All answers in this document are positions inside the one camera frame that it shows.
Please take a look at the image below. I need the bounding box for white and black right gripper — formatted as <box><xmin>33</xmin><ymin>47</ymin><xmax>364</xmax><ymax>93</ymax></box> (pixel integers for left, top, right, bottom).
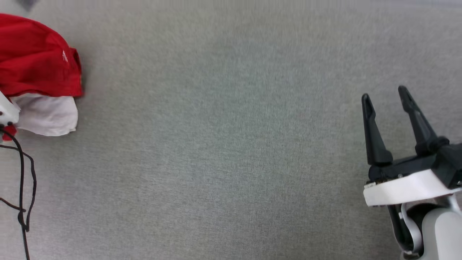
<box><xmin>362</xmin><ymin>85</ymin><xmax>462</xmax><ymax>207</ymax></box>

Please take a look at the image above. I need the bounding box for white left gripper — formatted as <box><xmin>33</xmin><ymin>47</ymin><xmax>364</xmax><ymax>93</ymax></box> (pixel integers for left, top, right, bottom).
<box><xmin>0</xmin><ymin>90</ymin><xmax>21</xmax><ymax>127</ymax></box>

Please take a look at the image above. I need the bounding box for red and white sports jersey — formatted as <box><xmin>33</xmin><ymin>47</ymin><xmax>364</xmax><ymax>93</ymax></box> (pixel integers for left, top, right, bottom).
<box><xmin>0</xmin><ymin>14</ymin><xmax>84</xmax><ymax>142</ymax></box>

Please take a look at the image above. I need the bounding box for grey fabric sofa cushion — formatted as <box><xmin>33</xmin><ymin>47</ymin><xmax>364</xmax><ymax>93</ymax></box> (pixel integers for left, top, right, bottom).
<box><xmin>0</xmin><ymin>0</ymin><xmax>462</xmax><ymax>260</ymax></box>

